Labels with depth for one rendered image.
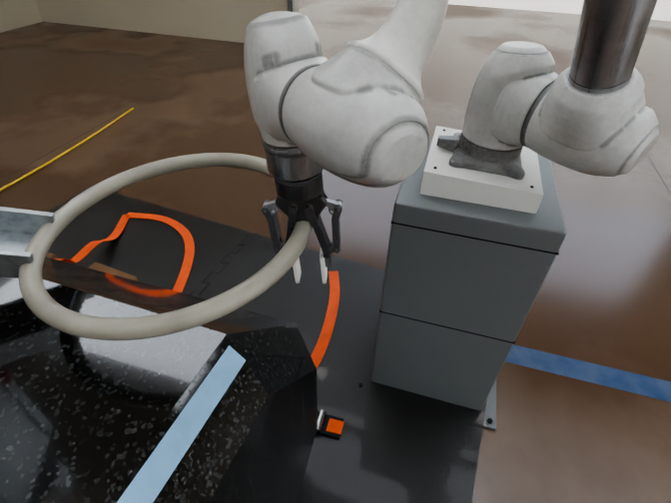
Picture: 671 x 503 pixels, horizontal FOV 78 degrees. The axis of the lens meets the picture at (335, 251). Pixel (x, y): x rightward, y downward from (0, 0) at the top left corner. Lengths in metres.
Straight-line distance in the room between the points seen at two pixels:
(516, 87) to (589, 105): 0.17
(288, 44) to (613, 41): 0.54
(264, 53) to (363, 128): 0.19
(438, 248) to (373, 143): 0.72
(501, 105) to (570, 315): 1.27
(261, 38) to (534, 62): 0.65
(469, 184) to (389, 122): 0.67
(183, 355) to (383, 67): 0.50
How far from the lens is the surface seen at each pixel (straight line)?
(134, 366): 0.71
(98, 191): 0.95
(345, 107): 0.42
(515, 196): 1.08
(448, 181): 1.06
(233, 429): 0.69
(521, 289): 1.18
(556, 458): 1.66
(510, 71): 1.03
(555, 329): 2.01
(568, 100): 0.93
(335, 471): 1.45
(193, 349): 0.70
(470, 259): 1.11
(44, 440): 0.70
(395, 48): 0.47
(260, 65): 0.55
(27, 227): 0.91
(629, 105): 0.94
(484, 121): 1.06
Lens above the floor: 1.37
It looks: 40 degrees down
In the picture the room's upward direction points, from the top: 2 degrees clockwise
